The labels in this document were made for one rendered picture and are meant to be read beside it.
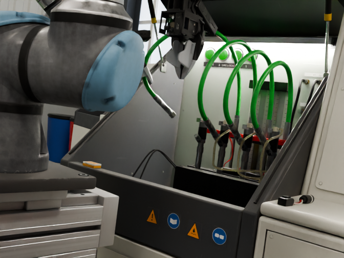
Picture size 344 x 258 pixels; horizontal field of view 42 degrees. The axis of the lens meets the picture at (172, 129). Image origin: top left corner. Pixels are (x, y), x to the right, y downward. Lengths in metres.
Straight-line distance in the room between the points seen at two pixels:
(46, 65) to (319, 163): 0.80
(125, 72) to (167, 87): 1.11
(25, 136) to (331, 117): 0.81
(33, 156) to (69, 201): 0.12
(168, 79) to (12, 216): 1.13
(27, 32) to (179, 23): 0.45
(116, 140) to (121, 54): 0.98
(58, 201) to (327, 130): 0.75
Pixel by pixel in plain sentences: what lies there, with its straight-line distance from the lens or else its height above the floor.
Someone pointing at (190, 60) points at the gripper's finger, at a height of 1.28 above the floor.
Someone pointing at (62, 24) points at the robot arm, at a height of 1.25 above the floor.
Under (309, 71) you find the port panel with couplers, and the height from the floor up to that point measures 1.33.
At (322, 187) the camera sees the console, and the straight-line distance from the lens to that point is 1.20.
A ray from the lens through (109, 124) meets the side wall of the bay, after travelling 1.53.
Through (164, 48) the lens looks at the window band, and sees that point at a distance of 7.40.
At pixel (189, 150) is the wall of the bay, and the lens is 1.77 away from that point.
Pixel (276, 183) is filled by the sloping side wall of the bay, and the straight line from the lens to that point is 1.08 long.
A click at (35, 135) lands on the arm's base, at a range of 0.71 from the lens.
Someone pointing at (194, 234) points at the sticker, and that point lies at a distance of 1.12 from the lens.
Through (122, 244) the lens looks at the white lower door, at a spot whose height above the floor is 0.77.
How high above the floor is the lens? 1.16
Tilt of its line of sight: 3 degrees down
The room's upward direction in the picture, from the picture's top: 7 degrees clockwise
